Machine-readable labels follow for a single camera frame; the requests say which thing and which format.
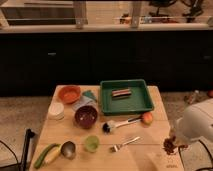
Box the striped block in tray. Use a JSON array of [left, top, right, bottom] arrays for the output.
[[111, 88, 131, 99]]

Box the green plastic tray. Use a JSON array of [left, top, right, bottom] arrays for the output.
[[99, 79, 154, 116]]

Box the black cable right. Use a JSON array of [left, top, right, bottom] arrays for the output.
[[178, 139, 213, 171]]

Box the silver fork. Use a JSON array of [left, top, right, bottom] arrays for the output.
[[109, 136, 141, 153]]

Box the green zucchini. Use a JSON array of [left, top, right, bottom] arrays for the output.
[[34, 143, 59, 169]]

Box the black white dish brush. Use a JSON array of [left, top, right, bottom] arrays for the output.
[[102, 117, 141, 134]]

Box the orange bowl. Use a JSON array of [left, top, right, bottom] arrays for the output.
[[58, 85, 81, 104]]

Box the teal grey cloth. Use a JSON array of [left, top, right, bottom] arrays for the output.
[[72, 90, 97, 111]]

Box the black stand left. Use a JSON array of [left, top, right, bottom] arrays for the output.
[[20, 129, 35, 171]]

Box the dark red bowl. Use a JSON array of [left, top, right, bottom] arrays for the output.
[[74, 105, 98, 129]]

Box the yellow banana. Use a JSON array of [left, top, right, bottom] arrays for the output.
[[44, 147, 61, 164]]

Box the orange peach fruit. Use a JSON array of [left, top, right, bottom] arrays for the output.
[[141, 112, 153, 125]]

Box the bunch of dark grapes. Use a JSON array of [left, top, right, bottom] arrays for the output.
[[163, 136, 188, 155]]

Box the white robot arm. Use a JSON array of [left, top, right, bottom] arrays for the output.
[[174, 99, 213, 144]]

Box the green small cup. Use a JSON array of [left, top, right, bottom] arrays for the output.
[[84, 135, 100, 153]]

